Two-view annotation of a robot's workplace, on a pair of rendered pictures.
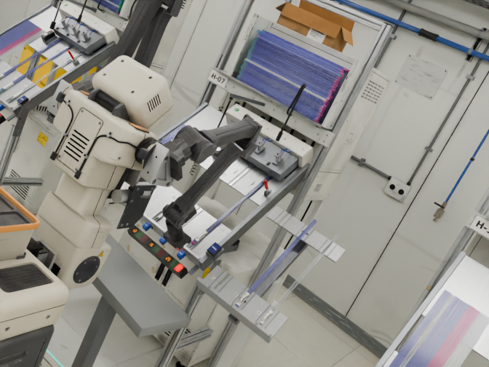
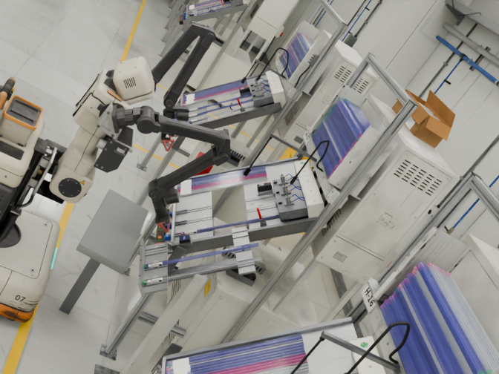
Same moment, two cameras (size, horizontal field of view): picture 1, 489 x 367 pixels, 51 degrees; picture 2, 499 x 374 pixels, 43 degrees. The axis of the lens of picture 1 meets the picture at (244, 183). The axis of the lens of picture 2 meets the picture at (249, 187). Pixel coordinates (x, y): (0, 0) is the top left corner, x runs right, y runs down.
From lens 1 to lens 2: 1.98 m
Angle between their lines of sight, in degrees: 40
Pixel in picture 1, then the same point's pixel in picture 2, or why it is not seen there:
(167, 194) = (203, 202)
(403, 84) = not seen: outside the picture
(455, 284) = (315, 336)
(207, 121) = (283, 169)
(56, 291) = (15, 163)
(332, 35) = (418, 122)
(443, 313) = (278, 346)
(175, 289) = not seen: hidden behind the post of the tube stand
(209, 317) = (190, 321)
